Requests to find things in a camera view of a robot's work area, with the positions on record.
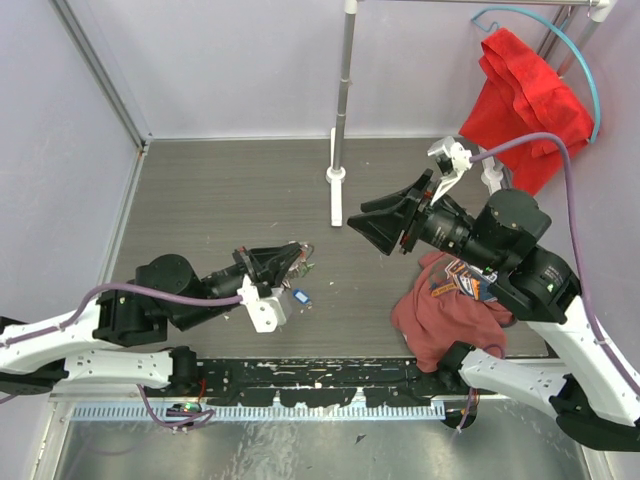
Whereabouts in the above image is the blue tagged key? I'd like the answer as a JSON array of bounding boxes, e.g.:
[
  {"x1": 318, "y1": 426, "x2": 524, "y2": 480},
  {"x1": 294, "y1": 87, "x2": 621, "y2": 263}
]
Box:
[{"x1": 292, "y1": 289, "x2": 312, "y2": 305}]

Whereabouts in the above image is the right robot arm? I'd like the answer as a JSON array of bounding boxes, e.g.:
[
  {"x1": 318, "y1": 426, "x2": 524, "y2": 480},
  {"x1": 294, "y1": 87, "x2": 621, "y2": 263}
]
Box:
[{"x1": 347, "y1": 170, "x2": 639, "y2": 452}]

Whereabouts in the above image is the aluminium corner profile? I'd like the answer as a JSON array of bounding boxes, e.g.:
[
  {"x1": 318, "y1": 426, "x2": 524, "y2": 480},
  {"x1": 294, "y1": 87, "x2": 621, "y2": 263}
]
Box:
[{"x1": 50, "y1": 0, "x2": 151, "y2": 152}]

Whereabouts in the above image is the blue clothes hanger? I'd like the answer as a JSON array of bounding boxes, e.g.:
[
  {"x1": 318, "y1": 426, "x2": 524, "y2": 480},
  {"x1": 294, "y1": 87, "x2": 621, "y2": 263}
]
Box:
[{"x1": 471, "y1": 6, "x2": 602, "y2": 144}]

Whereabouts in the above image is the maroon printed t-shirt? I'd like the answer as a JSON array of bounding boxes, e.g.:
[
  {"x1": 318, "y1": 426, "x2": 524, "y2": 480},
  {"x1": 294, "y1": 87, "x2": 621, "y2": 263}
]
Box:
[{"x1": 391, "y1": 252, "x2": 515, "y2": 373}]

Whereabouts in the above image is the metal keyring with keys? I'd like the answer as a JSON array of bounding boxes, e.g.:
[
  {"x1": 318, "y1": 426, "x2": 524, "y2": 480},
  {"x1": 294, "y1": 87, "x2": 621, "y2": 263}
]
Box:
[{"x1": 282, "y1": 243, "x2": 315, "y2": 290}]

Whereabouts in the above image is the red cloth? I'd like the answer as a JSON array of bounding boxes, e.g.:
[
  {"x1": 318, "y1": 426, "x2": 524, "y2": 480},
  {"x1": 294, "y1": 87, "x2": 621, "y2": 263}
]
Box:
[{"x1": 458, "y1": 27, "x2": 596, "y2": 203}]

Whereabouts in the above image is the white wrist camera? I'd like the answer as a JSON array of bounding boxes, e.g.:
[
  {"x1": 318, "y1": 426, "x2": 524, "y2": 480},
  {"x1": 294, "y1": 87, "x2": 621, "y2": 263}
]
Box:
[
  {"x1": 237, "y1": 275, "x2": 292, "y2": 333},
  {"x1": 427, "y1": 136, "x2": 472, "y2": 205}
]

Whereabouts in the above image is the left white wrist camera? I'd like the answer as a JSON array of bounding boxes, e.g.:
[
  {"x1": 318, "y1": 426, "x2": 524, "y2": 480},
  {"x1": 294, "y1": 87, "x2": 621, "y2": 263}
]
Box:
[{"x1": 237, "y1": 275, "x2": 292, "y2": 333}]

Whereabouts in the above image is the slotted cable duct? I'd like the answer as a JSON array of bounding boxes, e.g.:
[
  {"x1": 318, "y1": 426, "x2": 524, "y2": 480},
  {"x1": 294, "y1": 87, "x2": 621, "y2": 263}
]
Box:
[{"x1": 70, "y1": 401, "x2": 446, "y2": 422}]

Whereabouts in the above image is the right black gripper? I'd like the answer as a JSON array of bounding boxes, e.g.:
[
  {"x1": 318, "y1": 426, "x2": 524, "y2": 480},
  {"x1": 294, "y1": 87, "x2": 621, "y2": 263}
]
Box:
[{"x1": 343, "y1": 166, "x2": 498, "y2": 269}]

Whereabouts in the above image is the black mounting plate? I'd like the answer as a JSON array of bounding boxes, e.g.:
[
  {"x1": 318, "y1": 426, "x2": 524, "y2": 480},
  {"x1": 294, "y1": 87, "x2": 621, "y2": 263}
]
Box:
[{"x1": 145, "y1": 358, "x2": 469, "y2": 408}]

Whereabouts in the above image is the white pole base foot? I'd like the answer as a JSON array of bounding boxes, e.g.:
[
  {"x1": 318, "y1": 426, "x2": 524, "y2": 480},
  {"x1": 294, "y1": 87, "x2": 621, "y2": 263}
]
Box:
[{"x1": 325, "y1": 127, "x2": 346, "y2": 228}]

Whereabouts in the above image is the metal rack pole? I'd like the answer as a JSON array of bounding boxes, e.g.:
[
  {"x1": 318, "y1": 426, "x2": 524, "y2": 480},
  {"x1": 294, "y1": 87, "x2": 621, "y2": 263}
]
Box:
[{"x1": 331, "y1": 0, "x2": 358, "y2": 173}]

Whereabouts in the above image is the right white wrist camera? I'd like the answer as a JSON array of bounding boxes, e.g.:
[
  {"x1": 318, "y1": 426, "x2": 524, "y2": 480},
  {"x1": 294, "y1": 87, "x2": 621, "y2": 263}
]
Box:
[{"x1": 427, "y1": 136, "x2": 472, "y2": 205}]

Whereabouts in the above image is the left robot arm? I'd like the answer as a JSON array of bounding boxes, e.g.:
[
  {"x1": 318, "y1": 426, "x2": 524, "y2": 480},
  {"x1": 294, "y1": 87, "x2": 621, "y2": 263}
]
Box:
[{"x1": 1, "y1": 242, "x2": 314, "y2": 397}]

